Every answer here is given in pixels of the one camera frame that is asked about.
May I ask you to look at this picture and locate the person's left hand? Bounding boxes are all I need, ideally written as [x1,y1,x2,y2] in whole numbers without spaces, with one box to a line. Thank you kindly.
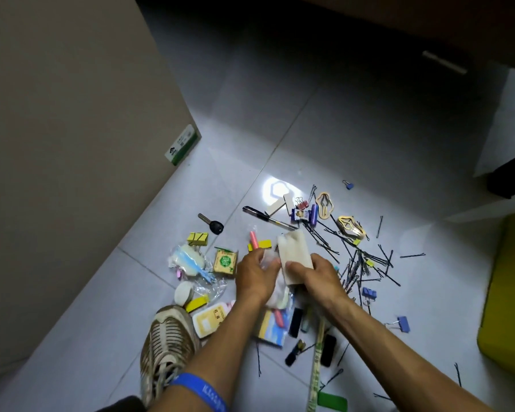
[235,248,282,307]

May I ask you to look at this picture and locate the person's right hand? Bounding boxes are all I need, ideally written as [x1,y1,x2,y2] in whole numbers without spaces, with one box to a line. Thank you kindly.
[285,252,352,324]

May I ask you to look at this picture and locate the white green label pouch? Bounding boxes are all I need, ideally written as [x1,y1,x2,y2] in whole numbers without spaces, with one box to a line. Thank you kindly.
[259,248,292,310]

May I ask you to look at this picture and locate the scatter of black hairpins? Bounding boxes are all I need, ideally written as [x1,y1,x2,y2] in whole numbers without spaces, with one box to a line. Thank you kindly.
[255,184,462,402]

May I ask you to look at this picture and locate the green yellow tea sachet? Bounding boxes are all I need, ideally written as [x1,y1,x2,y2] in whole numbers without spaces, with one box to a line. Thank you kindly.
[212,248,239,279]

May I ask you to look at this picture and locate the white sponge block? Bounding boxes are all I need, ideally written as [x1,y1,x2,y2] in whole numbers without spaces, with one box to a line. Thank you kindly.
[276,228,315,289]

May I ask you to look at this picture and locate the blue card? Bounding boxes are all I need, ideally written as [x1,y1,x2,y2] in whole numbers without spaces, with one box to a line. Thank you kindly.
[253,306,295,348]

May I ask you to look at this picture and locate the black pen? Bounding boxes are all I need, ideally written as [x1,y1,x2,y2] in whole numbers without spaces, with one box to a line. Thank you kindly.
[241,205,299,231]

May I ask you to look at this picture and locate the yellow card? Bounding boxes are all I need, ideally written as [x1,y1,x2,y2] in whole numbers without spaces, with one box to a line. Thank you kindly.
[192,300,237,339]

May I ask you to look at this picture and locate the black car key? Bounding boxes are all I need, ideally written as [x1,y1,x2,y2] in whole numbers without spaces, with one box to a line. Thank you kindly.
[197,213,225,236]

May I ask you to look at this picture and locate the clear bag of floss picks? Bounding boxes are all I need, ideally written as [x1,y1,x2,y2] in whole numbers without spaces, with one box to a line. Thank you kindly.
[168,243,228,303]

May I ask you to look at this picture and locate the wooden chopsticks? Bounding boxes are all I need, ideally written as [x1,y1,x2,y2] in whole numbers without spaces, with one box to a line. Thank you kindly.
[306,315,327,412]

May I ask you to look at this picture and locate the green rectangular block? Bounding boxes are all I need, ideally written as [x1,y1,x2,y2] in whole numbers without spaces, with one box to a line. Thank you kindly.
[316,392,348,412]

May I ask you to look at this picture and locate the yellow plastic bin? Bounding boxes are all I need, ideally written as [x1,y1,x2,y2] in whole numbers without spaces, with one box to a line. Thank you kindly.
[476,208,515,374]

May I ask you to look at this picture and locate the dark wooden bed frame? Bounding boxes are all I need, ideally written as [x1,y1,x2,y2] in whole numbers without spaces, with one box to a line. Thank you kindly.
[283,0,515,200]

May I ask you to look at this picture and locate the person's left forearm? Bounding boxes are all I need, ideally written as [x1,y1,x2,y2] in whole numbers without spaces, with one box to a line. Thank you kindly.
[148,295,267,412]

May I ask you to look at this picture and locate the person's right forearm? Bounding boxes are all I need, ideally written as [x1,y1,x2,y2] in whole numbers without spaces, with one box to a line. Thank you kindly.
[326,300,494,412]

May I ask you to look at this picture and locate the person's left shoe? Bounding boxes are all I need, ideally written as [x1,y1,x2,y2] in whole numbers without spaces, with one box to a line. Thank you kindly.
[139,305,203,408]

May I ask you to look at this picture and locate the person's dark trousers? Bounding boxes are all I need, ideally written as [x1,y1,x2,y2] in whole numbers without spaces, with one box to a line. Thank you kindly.
[96,395,146,412]

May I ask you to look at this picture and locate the blue wristband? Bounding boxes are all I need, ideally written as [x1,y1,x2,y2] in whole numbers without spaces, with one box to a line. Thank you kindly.
[168,373,228,412]

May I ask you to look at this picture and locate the green white small box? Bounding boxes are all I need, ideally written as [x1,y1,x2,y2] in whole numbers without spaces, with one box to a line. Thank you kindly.
[164,124,200,167]

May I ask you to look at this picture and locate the brown cardboard panel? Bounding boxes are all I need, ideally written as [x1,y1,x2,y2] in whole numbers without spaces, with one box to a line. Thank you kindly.
[0,0,203,382]

